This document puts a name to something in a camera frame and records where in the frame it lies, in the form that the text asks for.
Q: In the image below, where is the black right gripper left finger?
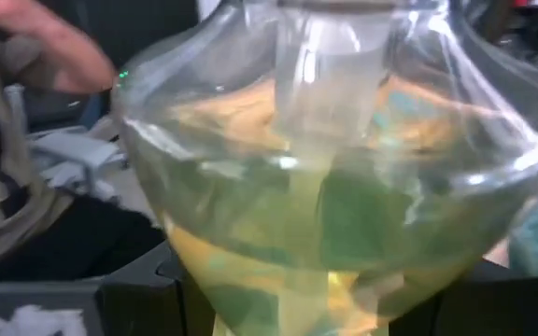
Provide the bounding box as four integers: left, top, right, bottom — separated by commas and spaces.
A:
0, 241, 217, 336

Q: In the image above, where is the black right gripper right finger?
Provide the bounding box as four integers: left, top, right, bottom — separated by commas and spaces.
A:
387, 259, 538, 336

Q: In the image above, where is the clear soap pump bottle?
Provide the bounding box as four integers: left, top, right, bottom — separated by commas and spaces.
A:
109, 0, 538, 336

